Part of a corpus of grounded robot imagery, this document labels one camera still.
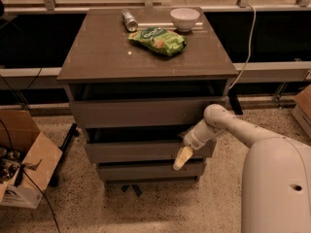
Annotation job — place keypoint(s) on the white ceramic bowl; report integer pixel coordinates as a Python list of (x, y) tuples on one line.
[(184, 19)]

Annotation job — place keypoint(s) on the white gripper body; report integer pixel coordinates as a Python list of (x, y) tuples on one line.
[(193, 140)]

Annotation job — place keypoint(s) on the silver metal can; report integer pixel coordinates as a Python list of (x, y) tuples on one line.
[(129, 21)]

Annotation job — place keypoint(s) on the cardboard box at right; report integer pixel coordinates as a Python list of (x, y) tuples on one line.
[(302, 109)]

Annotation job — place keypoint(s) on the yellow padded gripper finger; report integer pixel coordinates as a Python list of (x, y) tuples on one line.
[(183, 155)]

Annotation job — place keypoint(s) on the grey top drawer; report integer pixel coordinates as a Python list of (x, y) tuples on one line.
[(141, 112)]

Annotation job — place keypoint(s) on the grey bottom drawer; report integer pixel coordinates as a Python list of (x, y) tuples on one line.
[(149, 171)]

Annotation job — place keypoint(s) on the grey drawer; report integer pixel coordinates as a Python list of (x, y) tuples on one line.
[(149, 171), (132, 151), (141, 112)]

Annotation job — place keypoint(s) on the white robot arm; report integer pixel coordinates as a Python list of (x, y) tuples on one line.
[(276, 179)]

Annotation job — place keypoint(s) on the green chip bag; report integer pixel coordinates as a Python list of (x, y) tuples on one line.
[(159, 40)]

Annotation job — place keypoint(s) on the grey three-drawer cabinet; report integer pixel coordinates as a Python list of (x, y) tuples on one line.
[(103, 65)]

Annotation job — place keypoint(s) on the open cardboard box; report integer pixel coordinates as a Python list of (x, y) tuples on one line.
[(19, 131)]

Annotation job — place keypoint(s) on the black stand leg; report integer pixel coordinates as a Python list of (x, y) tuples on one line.
[(73, 132)]

